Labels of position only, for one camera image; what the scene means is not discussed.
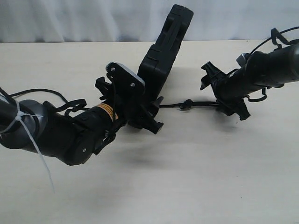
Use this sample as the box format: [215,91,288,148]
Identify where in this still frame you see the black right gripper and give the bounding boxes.
[200,61,250,121]

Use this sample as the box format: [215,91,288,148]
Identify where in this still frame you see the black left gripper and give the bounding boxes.
[95,77,164,134]

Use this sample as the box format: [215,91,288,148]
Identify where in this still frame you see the black cord with loop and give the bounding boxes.
[9,88,225,112]

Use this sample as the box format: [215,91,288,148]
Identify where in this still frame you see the black plastic carry case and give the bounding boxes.
[137,4,193,102]

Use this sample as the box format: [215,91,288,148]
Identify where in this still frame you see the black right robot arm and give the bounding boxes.
[200,44,299,120]

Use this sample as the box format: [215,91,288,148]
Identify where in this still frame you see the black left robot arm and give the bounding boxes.
[0,75,163,166]

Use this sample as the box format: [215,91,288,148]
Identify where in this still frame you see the white zip tie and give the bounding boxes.
[0,88,55,193]

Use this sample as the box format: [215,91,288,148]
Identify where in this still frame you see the white backdrop curtain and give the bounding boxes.
[0,0,299,42]

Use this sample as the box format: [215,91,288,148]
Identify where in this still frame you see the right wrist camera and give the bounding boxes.
[236,53,250,67]

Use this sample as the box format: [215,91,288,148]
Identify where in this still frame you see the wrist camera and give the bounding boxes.
[106,62,145,95]
[236,53,250,67]

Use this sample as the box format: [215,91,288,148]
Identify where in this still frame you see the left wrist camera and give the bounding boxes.
[106,62,145,95]

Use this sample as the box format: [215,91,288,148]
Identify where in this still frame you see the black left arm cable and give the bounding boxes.
[53,99,87,117]

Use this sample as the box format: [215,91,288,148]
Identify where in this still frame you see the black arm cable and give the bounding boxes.
[245,27,299,63]
[53,99,87,117]

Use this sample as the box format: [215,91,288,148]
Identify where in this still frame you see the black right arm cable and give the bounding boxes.
[245,27,299,63]

